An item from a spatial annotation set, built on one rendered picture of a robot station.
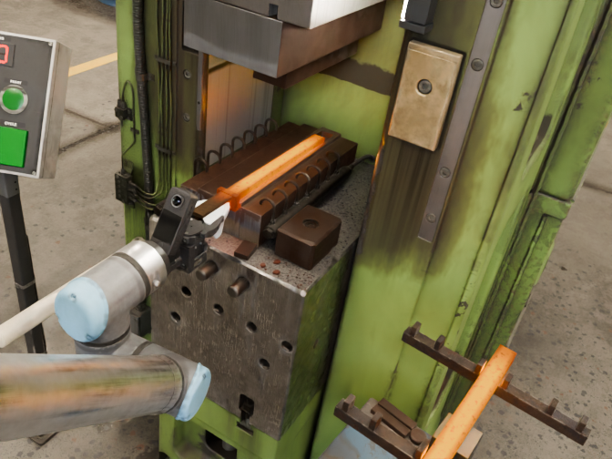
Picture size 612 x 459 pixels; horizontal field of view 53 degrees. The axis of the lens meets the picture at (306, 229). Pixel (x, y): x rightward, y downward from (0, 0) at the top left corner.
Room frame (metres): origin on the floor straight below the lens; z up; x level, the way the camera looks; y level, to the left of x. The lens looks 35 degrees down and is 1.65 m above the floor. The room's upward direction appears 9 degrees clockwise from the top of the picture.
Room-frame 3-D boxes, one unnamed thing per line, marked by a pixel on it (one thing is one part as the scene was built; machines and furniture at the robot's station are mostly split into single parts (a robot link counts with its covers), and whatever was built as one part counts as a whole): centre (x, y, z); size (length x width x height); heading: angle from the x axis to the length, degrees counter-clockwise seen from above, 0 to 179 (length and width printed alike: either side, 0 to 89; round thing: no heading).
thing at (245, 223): (1.21, 0.09, 0.96); 0.42 x 0.20 x 0.09; 155
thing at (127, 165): (1.29, 0.46, 0.80); 0.06 x 0.03 x 0.14; 65
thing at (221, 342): (1.19, 0.03, 0.69); 0.56 x 0.38 x 0.45; 155
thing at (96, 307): (0.70, 0.30, 0.97); 0.12 x 0.09 x 0.10; 155
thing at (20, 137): (1.06, 0.62, 1.01); 0.07 x 0.05 x 0.07; 90
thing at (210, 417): (1.19, 0.03, 0.23); 0.55 x 0.37 x 0.47; 155
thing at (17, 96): (1.10, 0.62, 1.09); 0.05 x 0.03 x 0.04; 65
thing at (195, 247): (0.86, 0.23, 0.97); 0.12 x 0.08 x 0.09; 155
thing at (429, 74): (1.00, -0.16, 1.27); 0.09 x 0.02 x 0.17; 65
